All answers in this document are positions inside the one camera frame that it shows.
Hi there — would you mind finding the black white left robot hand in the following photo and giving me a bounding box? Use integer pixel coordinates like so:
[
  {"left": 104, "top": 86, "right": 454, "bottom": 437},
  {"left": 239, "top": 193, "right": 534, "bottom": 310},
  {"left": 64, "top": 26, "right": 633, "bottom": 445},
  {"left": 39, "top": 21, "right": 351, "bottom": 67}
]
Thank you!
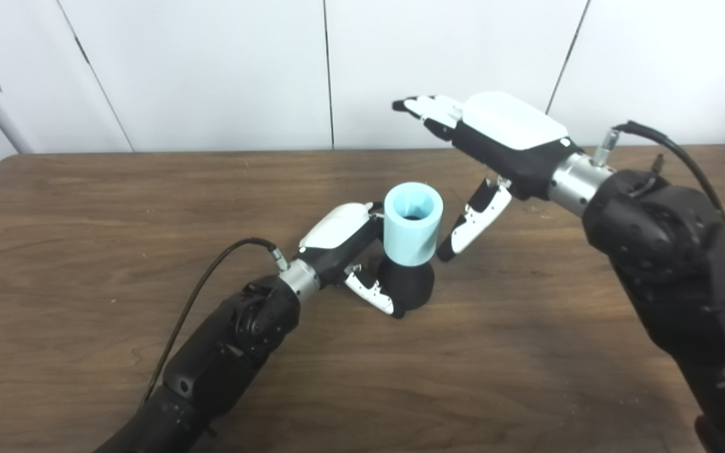
[{"left": 296, "top": 201, "right": 407, "bottom": 320}]

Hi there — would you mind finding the light blue cylinder cup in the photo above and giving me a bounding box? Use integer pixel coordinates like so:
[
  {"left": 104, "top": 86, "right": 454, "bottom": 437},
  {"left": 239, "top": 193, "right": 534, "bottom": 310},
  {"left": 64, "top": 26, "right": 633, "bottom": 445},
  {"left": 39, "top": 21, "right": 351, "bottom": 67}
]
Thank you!
[{"left": 383, "top": 181, "right": 445, "bottom": 267}]

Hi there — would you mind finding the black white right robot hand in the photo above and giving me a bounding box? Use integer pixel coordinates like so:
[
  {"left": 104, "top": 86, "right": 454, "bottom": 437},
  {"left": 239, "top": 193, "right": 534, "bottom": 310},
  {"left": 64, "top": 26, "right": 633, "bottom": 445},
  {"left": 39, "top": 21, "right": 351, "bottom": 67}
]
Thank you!
[{"left": 391, "top": 92, "right": 583, "bottom": 263}]

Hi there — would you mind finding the black flared nozzle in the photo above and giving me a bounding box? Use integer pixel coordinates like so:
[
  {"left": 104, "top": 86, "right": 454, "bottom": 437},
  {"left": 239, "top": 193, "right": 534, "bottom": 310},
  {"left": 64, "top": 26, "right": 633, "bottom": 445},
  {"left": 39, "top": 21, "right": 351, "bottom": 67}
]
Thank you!
[{"left": 378, "top": 214, "right": 436, "bottom": 310}]

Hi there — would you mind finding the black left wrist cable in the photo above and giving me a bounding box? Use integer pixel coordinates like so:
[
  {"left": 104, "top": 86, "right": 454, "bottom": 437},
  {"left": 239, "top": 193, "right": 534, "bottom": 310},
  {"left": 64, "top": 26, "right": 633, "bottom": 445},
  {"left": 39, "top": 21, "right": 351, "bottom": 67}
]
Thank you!
[{"left": 141, "top": 237, "right": 291, "bottom": 406}]

